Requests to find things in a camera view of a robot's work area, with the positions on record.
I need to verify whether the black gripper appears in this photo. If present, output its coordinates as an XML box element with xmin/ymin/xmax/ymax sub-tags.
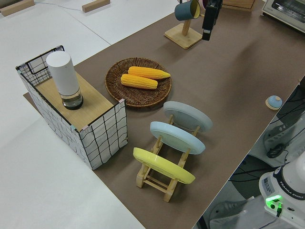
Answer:
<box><xmin>202</xmin><ymin>0</ymin><xmax>224</xmax><ymax>42</ymax></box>

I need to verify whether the wooden mug tree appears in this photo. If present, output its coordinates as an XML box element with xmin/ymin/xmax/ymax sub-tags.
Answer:
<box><xmin>163</xmin><ymin>0</ymin><xmax>203</xmax><ymax>50</ymax></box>

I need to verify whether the teal mug yellow inside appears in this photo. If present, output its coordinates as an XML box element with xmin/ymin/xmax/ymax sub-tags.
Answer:
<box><xmin>174</xmin><ymin>0</ymin><xmax>202</xmax><ymax>21</ymax></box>

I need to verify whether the brown table mat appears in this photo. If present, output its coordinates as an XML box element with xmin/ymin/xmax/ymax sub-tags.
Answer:
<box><xmin>23</xmin><ymin>0</ymin><xmax>305</xmax><ymax>229</ymax></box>

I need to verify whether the yellow corn cob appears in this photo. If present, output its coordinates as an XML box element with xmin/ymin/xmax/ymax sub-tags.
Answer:
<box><xmin>120</xmin><ymin>73</ymin><xmax>159</xmax><ymax>90</ymax></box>
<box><xmin>128</xmin><ymin>66</ymin><xmax>172</xmax><ymax>80</ymax></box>

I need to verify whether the white toaster oven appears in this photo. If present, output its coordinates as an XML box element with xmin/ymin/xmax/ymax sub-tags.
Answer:
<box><xmin>260</xmin><ymin>0</ymin><xmax>305</xmax><ymax>34</ymax></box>

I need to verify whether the grey plate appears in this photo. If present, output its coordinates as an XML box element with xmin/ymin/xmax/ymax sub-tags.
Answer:
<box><xmin>163</xmin><ymin>101</ymin><xmax>213</xmax><ymax>133</ymax></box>

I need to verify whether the round wicker basket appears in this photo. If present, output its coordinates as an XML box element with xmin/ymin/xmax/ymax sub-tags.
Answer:
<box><xmin>105</xmin><ymin>57</ymin><xmax>173</xmax><ymax>108</ymax></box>

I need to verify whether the light blue plate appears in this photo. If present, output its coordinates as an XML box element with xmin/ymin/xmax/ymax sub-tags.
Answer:
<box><xmin>150</xmin><ymin>121</ymin><xmax>206</xmax><ymax>156</ymax></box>

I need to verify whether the wooden block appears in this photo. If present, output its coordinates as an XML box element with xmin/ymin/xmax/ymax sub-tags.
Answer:
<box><xmin>81</xmin><ymin>0</ymin><xmax>111</xmax><ymax>13</ymax></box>
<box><xmin>0</xmin><ymin>0</ymin><xmax>35</xmax><ymax>17</ymax></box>

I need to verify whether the white power strip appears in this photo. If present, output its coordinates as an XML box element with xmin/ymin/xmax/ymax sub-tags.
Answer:
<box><xmin>263</xmin><ymin>116</ymin><xmax>298</xmax><ymax>149</ymax></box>

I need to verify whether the yellow plate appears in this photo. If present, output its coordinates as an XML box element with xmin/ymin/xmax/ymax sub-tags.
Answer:
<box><xmin>132</xmin><ymin>147</ymin><xmax>196</xmax><ymax>184</ymax></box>

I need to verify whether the white cylinder bottle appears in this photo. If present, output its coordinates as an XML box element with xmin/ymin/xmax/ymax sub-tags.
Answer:
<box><xmin>46</xmin><ymin>52</ymin><xmax>84</xmax><ymax>111</ymax></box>

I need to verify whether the wooden dish rack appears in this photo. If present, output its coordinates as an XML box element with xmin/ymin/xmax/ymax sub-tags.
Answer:
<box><xmin>136</xmin><ymin>114</ymin><xmax>201</xmax><ymax>203</ymax></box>

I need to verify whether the wire grid box wooden shelf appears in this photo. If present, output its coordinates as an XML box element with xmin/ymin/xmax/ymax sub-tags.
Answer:
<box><xmin>15</xmin><ymin>45</ymin><xmax>129</xmax><ymax>170</ymax></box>

